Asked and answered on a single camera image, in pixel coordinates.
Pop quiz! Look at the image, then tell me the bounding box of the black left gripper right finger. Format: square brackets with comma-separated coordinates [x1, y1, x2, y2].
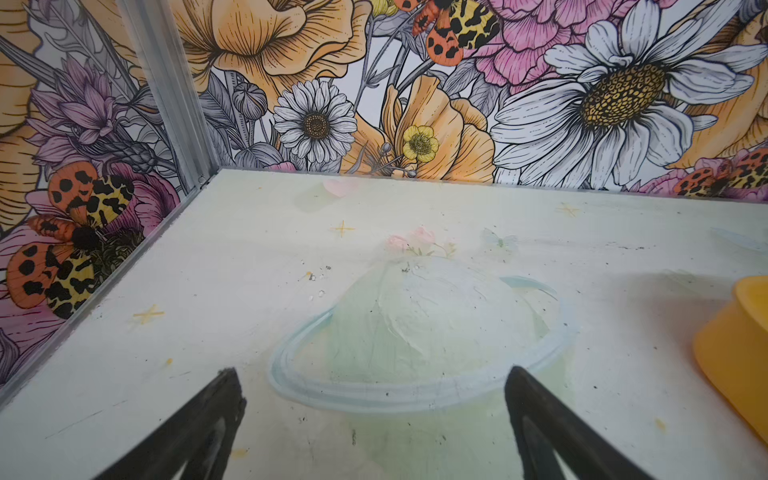
[504, 366, 651, 480]

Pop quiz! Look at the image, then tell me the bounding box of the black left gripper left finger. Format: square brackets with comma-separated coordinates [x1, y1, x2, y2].
[97, 368, 247, 479]

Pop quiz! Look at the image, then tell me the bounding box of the yellow plastic bin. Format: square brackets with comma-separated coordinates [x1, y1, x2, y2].
[693, 276, 767, 441]

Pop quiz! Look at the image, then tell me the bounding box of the aluminium corner post left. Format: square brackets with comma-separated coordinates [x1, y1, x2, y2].
[118, 1, 219, 189]

